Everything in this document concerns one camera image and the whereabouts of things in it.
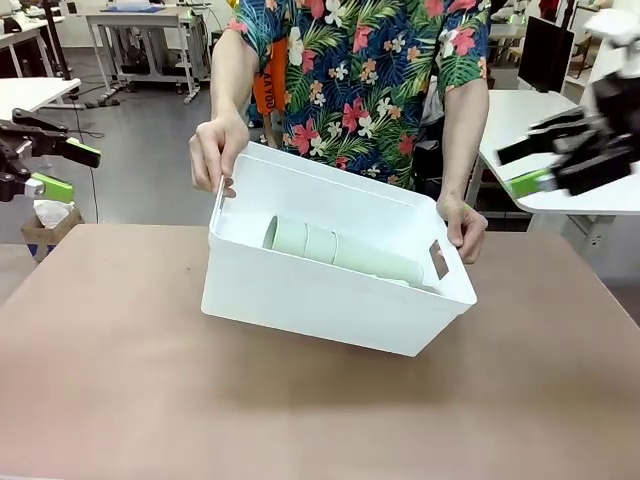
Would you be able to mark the person's left forearm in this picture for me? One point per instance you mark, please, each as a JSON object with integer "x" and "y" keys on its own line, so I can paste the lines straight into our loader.
{"x": 462, "y": 140}

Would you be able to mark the light green plastic cup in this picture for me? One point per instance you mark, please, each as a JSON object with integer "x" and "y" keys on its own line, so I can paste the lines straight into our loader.
{"x": 287, "y": 236}
{"x": 322, "y": 244}
{"x": 380, "y": 260}

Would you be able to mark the person's right forearm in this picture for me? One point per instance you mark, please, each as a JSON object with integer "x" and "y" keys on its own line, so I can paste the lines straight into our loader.
{"x": 227, "y": 80}

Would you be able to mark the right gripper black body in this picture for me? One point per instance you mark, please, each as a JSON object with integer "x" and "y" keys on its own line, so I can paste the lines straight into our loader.
{"x": 607, "y": 140}

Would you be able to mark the white office table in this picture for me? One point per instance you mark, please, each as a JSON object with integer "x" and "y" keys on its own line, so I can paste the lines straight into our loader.
{"x": 35, "y": 90}

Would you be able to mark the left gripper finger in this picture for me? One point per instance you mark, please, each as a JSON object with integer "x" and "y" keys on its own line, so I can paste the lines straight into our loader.
{"x": 52, "y": 191}
{"x": 50, "y": 137}

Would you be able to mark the black computer monitor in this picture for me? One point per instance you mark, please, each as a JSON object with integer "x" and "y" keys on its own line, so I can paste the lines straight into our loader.
{"x": 547, "y": 55}

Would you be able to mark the black stand pole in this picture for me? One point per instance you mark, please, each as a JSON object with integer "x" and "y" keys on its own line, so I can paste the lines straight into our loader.
{"x": 56, "y": 40}

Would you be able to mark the grey metal frame desk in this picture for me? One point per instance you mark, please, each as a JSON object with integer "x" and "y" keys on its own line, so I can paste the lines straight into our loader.
{"x": 135, "y": 17}

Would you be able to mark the crumpled white paper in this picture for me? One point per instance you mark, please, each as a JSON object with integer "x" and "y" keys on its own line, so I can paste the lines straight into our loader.
{"x": 50, "y": 212}

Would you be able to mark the person's right hand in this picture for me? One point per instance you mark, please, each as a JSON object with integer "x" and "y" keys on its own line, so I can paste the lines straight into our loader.
{"x": 212, "y": 150}

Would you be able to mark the brown cardboard box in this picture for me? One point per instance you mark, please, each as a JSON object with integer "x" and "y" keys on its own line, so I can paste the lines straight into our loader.
{"x": 50, "y": 236}

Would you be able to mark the white side table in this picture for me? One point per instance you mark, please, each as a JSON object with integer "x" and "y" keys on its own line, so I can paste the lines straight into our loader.
{"x": 525, "y": 110}

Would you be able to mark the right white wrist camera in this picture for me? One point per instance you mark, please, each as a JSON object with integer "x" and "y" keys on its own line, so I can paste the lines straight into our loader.
{"x": 615, "y": 27}

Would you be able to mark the floral hawaiian shirt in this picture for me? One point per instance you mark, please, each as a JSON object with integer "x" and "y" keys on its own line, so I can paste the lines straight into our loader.
{"x": 360, "y": 75}

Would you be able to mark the white background desk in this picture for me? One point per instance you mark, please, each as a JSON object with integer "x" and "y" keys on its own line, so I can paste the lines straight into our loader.
{"x": 25, "y": 31}

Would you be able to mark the white plastic storage basket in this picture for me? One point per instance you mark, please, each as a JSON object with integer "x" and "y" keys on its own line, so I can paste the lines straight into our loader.
{"x": 320, "y": 305}

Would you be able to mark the person's left hand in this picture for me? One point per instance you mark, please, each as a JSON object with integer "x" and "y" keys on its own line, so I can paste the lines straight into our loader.
{"x": 467, "y": 227}

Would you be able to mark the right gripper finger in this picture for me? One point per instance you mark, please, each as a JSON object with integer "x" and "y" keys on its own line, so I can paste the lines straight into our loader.
{"x": 545, "y": 137}
{"x": 537, "y": 184}

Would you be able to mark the person in orange pants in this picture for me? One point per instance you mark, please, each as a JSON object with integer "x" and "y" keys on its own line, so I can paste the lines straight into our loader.
{"x": 267, "y": 85}

